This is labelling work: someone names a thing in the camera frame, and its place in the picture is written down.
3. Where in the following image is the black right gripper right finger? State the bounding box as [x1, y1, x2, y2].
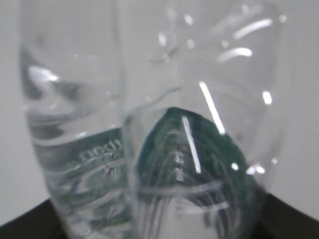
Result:
[254, 194, 319, 239]

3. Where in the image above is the clear bottle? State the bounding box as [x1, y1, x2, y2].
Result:
[19, 0, 282, 239]

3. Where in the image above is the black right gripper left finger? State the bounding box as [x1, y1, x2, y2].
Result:
[0, 200, 67, 239]

